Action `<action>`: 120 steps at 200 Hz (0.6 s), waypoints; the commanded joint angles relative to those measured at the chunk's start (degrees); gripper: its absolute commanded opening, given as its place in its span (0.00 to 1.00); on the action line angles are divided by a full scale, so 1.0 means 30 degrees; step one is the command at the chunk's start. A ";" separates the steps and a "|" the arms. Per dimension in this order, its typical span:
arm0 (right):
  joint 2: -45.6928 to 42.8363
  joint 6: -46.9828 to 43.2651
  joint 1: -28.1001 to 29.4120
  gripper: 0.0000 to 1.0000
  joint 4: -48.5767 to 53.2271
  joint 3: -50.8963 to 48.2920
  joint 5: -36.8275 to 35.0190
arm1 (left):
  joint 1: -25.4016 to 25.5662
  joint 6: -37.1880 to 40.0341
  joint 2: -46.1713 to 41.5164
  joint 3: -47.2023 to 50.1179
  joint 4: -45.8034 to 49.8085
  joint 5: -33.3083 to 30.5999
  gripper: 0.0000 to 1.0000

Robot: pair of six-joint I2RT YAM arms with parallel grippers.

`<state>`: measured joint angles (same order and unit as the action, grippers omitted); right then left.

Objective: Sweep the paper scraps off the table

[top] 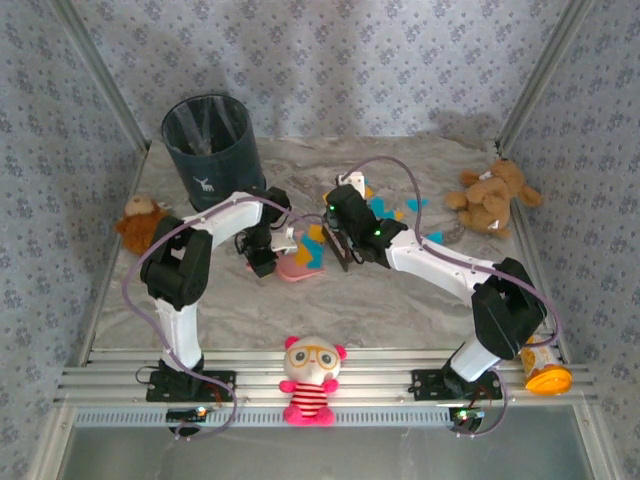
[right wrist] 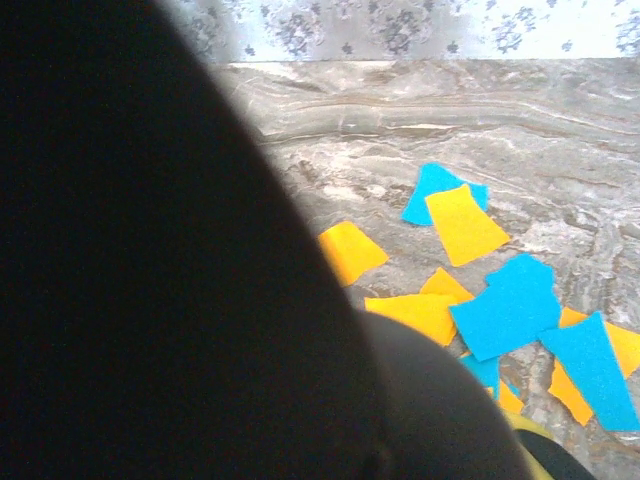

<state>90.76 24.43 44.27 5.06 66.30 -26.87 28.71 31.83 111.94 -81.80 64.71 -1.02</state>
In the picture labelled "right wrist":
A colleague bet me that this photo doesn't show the yellow paper scrap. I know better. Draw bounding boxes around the yellow paper scrap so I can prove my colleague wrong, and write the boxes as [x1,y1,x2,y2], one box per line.
[419,267,475,304]
[318,221,390,288]
[548,358,595,427]
[487,379,525,415]
[424,183,511,268]
[558,306,640,380]
[364,293,459,347]

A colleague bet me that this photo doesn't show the cartoon face hand brush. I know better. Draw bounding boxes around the cartoon face hand brush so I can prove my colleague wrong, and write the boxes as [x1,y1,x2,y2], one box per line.
[0,0,381,480]

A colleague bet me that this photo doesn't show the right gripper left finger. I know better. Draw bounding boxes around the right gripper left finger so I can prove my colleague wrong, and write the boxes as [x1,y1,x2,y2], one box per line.
[357,309,532,480]

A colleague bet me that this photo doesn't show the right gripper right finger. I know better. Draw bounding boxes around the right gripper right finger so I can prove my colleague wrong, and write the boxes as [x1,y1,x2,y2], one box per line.
[517,428,599,480]

